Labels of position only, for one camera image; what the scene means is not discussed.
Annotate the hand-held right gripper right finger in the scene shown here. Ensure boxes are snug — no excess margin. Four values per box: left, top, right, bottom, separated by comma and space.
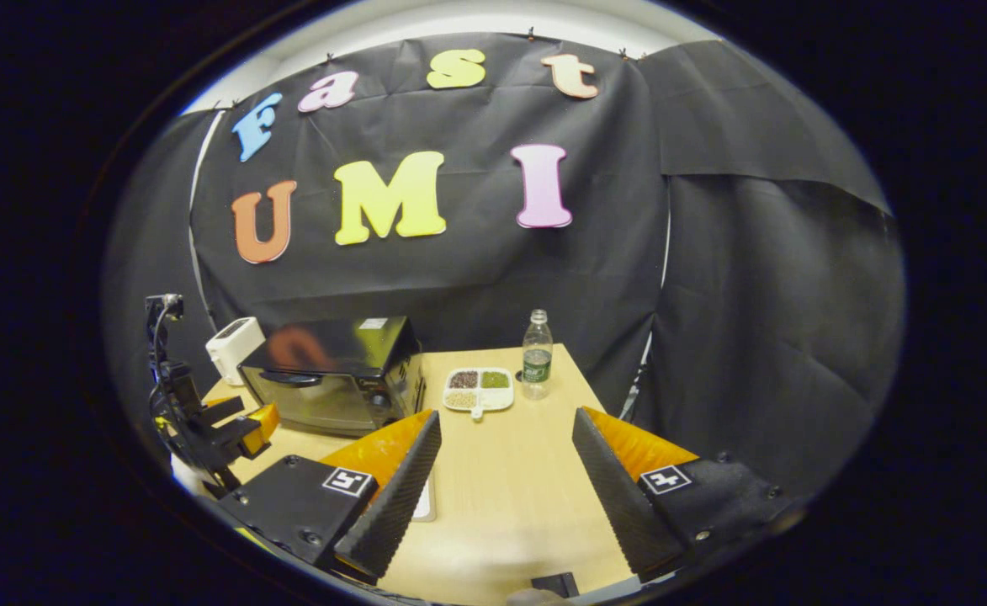
571, 407, 805, 583

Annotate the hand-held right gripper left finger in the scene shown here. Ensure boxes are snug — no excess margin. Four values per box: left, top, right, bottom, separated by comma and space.
220, 410, 442, 582

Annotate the black electric oven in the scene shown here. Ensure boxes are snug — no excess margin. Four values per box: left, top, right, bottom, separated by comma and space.
238, 316, 427, 437

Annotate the clear water bottle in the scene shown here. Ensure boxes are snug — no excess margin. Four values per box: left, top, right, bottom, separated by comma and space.
522, 309, 554, 400

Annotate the white divided bean dish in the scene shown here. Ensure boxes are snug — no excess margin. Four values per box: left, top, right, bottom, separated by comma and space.
444, 367, 515, 421

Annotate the white toaster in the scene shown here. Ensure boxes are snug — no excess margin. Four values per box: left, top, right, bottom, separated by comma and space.
205, 316, 266, 386

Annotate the black backdrop cloth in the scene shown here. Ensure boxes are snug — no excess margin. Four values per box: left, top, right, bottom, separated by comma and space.
102, 32, 906, 497

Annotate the small black object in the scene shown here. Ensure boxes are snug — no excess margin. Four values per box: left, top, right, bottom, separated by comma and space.
531, 572, 580, 598

